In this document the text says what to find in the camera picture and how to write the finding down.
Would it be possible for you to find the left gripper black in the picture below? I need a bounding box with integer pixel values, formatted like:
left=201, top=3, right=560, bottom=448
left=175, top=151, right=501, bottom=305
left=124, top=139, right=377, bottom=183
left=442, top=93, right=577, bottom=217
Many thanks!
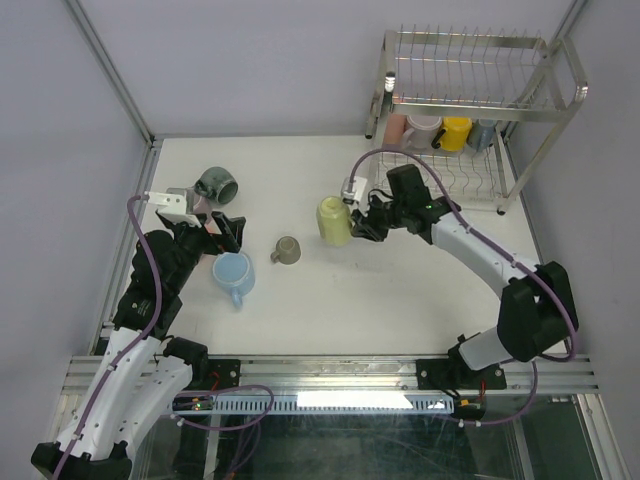
left=164, top=210, right=243, bottom=293

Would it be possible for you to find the light blue mug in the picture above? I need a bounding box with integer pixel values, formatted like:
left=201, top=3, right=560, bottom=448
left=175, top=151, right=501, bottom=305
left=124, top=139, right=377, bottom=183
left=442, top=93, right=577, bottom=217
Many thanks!
left=212, top=252, right=255, bottom=309

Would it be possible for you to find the white slotted cable duct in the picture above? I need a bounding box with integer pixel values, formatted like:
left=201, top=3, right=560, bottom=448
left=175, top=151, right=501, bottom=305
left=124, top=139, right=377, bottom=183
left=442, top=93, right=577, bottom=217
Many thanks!
left=169, top=393, right=456, bottom=415

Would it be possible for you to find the small taupe mug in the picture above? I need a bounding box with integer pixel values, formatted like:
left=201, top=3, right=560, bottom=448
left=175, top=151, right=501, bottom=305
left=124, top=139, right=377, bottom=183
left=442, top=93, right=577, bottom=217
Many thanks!
left=270, top=236, right=301, bottom=265

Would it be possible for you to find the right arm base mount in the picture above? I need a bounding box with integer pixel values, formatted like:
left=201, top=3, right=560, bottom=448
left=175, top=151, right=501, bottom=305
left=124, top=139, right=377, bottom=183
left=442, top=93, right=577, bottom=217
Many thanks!
left=415, top=335, right=507, bottom=397

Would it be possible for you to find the yellow mug black handle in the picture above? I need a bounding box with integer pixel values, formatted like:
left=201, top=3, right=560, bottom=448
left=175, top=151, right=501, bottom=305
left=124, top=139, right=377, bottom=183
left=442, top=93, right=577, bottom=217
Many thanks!
left=431, top=117, right=473, bottom=152

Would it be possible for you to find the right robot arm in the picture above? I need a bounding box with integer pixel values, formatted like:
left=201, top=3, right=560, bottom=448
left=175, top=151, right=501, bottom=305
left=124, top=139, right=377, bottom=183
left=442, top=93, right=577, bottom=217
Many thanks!
left=344, top=164, right=579, bottom=387

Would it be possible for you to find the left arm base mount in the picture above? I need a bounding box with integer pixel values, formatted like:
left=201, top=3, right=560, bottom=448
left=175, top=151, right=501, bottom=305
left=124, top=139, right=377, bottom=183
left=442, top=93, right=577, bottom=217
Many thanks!
left=162, top=339, right=241, bottom=391

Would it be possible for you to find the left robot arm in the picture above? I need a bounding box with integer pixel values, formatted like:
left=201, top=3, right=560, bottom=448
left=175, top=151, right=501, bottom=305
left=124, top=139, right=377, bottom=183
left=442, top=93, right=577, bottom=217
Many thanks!
left=31, top=212, right=246, bottom=479

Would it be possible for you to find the mauve upside-down mug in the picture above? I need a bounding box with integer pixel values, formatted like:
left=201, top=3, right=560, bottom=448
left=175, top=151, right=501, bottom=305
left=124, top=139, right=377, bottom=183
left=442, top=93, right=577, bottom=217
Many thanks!
left=193, top=194, right=213, bottom=224

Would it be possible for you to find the pink tumbler cup left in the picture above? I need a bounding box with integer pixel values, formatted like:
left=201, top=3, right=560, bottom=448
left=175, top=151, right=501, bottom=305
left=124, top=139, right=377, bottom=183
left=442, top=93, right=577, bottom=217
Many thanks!
left=204, top=222, right=222, bottom=235

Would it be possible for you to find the slate blue small mug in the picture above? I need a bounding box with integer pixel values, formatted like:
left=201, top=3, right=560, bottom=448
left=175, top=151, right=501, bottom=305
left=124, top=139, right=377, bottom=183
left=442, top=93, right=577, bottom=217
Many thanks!
left=466, top=119, right=497, bottom=152

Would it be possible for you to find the dark green glazed mug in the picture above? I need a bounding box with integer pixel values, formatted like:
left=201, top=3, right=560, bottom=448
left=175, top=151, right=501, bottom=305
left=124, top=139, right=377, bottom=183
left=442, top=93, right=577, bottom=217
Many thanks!
left=194, top=166, right=239, bottom=205

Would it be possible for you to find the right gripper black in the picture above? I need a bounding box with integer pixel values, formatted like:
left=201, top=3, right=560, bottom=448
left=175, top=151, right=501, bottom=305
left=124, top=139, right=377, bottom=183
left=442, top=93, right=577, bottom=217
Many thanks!
left=350, top=192, right=407, bottom=242

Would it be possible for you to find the steel dish rack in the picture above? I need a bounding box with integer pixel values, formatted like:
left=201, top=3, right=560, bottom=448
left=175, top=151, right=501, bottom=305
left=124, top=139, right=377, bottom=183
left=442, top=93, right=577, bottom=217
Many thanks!
left=365, top=28, right=588, bottom=215

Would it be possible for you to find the lilac ribbed mug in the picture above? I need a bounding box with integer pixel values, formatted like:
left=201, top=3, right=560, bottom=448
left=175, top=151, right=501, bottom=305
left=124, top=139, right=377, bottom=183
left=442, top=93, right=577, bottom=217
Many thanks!
left=400, top=115, right=442, bottom=150

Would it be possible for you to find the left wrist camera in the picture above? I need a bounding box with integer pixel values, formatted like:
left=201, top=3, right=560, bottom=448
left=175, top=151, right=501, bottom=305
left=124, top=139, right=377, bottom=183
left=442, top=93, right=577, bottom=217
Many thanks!
left=145, top=187, right=205, bottom=227

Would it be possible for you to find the pale yellow mug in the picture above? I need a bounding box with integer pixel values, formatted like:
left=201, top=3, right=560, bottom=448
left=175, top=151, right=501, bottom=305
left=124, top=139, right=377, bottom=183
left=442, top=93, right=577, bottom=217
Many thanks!
left=316, top=196, right=351, bottom=247

